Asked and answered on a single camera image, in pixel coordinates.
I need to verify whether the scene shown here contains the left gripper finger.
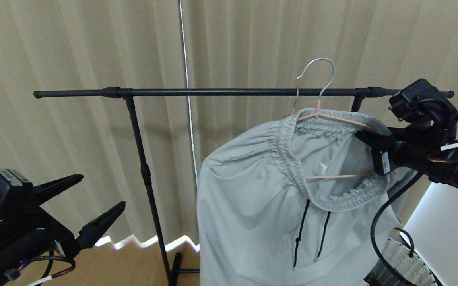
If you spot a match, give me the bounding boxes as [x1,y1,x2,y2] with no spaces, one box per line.
[74,201,126,251]
[32,174,85,207]

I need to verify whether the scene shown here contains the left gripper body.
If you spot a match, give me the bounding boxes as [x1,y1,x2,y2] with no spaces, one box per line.
[0,199,81,276]

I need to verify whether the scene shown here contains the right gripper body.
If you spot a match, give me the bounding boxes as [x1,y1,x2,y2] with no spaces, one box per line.
[371,133,437,176]

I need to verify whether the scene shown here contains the pink clothes hanger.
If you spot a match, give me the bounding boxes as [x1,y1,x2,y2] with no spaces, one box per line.
[291,87,300,118]
[295,57,377,180]

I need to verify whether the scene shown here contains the pale grey shorts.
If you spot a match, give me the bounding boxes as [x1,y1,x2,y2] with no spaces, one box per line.
[196,108,417,286]

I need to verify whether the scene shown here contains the white laundry basket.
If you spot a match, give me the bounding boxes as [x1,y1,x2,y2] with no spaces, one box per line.
[365,227,439,286]

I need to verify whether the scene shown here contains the black clothes rack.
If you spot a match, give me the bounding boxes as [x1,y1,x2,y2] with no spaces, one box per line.
[33,85,454,286]

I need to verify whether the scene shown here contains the beige curtain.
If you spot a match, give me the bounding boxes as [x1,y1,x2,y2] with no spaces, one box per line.
[0,0,458,250]

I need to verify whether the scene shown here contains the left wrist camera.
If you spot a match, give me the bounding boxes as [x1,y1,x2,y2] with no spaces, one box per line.
[0,167,35,239]

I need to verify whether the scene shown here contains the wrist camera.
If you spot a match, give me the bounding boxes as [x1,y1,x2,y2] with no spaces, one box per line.
[388,78,458,128]
[0,167,35,239]

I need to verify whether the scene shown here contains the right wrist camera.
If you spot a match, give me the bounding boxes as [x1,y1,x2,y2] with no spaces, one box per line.
[388,78,458,128]

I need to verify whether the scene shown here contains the black cable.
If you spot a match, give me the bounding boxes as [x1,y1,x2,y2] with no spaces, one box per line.
[370,172,425,286]

